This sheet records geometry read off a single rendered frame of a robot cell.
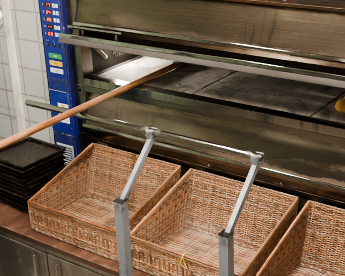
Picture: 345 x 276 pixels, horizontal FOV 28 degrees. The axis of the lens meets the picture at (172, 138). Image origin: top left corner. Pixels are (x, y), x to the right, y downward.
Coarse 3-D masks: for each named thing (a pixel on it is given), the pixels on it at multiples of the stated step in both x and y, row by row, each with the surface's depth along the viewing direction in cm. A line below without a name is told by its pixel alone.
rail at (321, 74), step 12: (60, 36) 319; (72, 36) 315; (84, 36) 311; (144, 48) 292; (156, 48) 288; (216, 60) 272; (228, 60) 269; (240, 60) 266; (300, 72) 252; (312, 72) 249; (324, 72) 247
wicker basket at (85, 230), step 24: (96, 144) 345; (72, 168) 338; (96, 168) 347; (120, 168) 338; (144, 168) 329; (168, 168) 322; (48, 192) 327; (72, 192) 342; (96, 192) 348; (120, 192) 339; (144, 192) 330; (48, 216) 312; (72, 216) 302; (96, 216) 330; (144, 216) 301; (72, 240) 308; (96, 240) 298
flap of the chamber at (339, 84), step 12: (108, 48) 303; (120, 48) 299; (132, 48) 296; (168, 48) 305; (180, 60) 282; (192, 60) 278; (204, 60) 275; (252, 60) 284; (252, 72) 263; (264, 72) 260; (276, 72) 257; (288, 72) 255; (324, 84) 247; (336, 84) 244
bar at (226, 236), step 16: (80, 112) 296; (128, 128) 280; (144, 128) 276; (192, 144) 263; (208, 144) 259; (144, 160) 273; (256, 160) 247; (128, 192) 269; (240, 192) 246; (240, 208) 244; (128, 224) 271; (128, 240) 273; (224, 240) 239; (128, 256) 275; (224, 256) 242; (128, 272) 278; (224, 272) 245
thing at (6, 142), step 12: (156, 72) 334; (132, 84) 319; (108, 96) 307; (72, 108) 291; (84, 108) 295; (48, 120) 279; (60, 120) 284; (24, 132) 269; (36, 132) 274; (0, 144) 260
